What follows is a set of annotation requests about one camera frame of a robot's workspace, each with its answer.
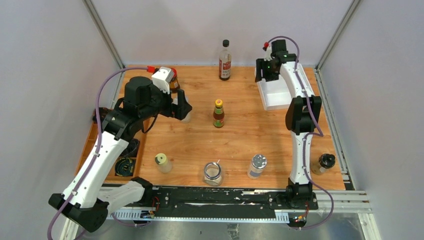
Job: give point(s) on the silver lid shaker jar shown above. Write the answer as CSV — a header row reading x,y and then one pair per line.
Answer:
x,y
188,117

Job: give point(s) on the yellow cap sauce bottle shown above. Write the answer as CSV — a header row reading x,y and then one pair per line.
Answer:
x,y
218,114

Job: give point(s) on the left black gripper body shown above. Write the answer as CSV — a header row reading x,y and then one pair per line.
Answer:
x,y
167,108

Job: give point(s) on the red lid brown jar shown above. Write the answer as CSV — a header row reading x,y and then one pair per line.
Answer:
x,y
174,83

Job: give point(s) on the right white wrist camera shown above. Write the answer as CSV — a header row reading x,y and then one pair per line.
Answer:
x,y
268,51

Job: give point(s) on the yellow lid spice bottle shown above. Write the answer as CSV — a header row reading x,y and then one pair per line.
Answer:
x,y
163,164

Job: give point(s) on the dark coil in organizer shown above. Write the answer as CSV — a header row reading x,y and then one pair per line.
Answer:
x,y
124,167

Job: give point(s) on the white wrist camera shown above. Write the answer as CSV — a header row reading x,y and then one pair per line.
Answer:
x,y
268,51
162,78

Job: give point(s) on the round glass jar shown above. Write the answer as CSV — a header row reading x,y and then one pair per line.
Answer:
x,y
213,174

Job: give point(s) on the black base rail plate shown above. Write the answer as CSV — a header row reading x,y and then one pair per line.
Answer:
x,y
222,203

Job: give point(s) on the black cap grinder bottle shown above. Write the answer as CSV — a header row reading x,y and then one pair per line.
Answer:
x,y
324,163

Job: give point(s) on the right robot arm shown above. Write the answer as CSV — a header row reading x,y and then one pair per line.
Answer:
x,y
301,120

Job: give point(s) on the black cap soy sauce bottle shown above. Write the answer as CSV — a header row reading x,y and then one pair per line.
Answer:
x,y
225,61

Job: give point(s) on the silver lid peppercorn bottle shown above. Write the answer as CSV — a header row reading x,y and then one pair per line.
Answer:
x,y
257,166

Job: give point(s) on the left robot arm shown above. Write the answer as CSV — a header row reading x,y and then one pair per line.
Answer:
x,y
82,201

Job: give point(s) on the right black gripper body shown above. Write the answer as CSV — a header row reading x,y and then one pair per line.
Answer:
x,y
269,72

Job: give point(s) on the wooden compartment organizer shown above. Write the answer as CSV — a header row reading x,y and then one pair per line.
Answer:
x,y
111,177

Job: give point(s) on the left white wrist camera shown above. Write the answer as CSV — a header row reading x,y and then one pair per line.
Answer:
x,y
162,78

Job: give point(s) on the white divided tray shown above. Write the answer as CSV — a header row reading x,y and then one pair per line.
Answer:
x,y
278,94

